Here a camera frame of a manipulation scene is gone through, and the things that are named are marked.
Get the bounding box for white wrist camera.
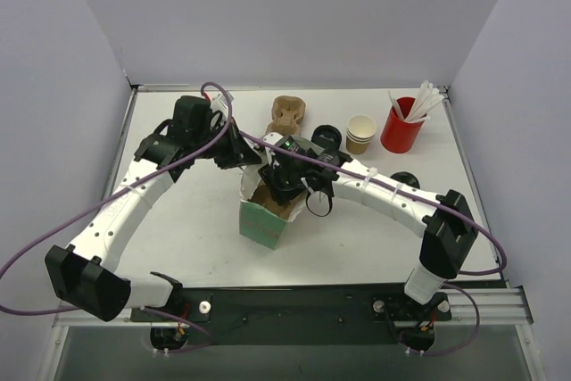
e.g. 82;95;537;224
211;93;228;114
262;132;284;164

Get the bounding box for white wrapped straws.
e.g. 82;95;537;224
388;80;444;124

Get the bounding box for green paper takeout bag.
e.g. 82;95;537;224
239;166;307;250

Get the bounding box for brown paper cup stack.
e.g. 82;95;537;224
346;115;377;154

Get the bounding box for purple cable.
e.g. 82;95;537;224
240;128;509;358
0;81;277;353

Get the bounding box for black coffee lid stack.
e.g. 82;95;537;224
310;125;343;150

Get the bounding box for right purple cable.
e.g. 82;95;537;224
240;128;509;358

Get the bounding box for single brown cardboard cup carrier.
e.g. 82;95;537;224
250;185;295;219

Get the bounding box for red straw holder cup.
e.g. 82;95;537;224
380;106;425;153

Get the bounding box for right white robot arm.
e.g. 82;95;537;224
260;132;478;305

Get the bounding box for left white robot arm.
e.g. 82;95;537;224
45;92;261;321

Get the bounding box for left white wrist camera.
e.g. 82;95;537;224
211;93;228;114

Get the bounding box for aluminium front rail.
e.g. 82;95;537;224
53;285;534;328

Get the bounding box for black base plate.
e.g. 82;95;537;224
130;283;451;350

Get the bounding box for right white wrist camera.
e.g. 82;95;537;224
262;132;284;164

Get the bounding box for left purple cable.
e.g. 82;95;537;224
0;81;277;353

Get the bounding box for brown cardboard cup carrier stack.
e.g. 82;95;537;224
266;95;306;136

